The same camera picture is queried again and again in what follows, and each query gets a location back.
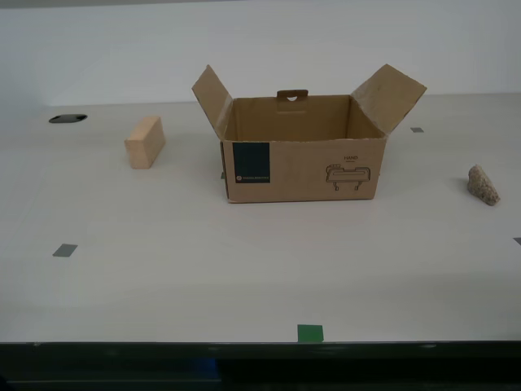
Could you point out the light wooden block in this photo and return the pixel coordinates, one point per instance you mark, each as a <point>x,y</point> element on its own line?
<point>141,148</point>

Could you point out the large green tape square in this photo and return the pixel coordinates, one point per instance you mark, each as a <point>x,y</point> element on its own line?
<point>310,333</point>

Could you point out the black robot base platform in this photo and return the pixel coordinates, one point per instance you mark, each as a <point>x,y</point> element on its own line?
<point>260,366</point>

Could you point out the cardboard box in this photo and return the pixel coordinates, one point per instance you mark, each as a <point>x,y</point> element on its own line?
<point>308,175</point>

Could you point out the speckled beige rock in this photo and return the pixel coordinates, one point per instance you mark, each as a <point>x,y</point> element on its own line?
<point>482,186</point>

